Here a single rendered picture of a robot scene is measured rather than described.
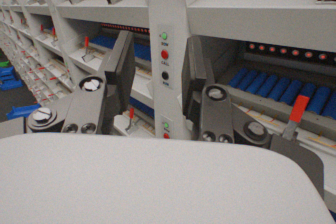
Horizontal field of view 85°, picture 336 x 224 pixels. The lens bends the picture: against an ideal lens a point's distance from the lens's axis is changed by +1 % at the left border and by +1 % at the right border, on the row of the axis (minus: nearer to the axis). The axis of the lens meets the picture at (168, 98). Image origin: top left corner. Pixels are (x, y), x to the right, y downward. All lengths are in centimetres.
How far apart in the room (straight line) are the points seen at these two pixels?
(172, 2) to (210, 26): 8
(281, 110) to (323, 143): 7
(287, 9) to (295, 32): 3
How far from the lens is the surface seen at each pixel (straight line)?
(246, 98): 36
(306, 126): 35
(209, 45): 39
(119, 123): 72
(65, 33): 96
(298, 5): 25
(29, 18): 164
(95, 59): 79
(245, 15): 27
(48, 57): 168
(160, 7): 36
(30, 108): 303
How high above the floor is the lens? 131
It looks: 27 degrees down
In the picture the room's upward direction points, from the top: 1 degrees counter-clockwise
